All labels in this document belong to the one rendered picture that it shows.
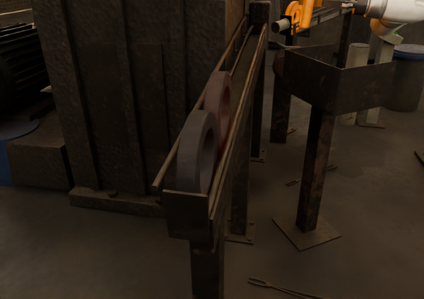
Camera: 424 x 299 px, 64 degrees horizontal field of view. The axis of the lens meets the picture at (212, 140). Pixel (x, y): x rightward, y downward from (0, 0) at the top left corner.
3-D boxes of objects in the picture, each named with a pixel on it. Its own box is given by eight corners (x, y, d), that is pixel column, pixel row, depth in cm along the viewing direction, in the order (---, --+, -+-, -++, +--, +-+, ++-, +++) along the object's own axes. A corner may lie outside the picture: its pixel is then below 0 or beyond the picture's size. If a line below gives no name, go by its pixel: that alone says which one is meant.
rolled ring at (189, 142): (217, 93, 63) (200, 92, 64) (192, 148, 48) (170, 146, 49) (219, 170, 74) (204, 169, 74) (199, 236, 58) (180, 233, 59)
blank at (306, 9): (306, -13, 116) (317, -12, 115) (306, -22, 128) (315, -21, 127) (299, 32, 125) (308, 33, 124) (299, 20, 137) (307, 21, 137)
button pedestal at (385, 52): (359, 128, 222) (380, 31, 193) (354, 113, 242) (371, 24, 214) (385, 130, 219) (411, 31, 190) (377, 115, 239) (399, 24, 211)
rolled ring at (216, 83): (232, 59, 78) (218, 58, 79) (217, 93, 63) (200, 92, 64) (232, 127, 89) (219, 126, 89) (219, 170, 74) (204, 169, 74)
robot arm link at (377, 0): (376, 17, 127) (359, 16, 128) (383, -10, 123) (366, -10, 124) (382, 21, 119) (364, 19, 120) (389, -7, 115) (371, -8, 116)
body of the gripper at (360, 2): (365, 17, 120) (338, 15, 122) (361, 14, 127) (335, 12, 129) (371, -6, 117) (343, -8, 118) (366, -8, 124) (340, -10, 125)
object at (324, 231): (307, 262, 123) (341, 69, 89) (269, 218, 145) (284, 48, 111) (351, 246, 130) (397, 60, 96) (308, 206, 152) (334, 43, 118)
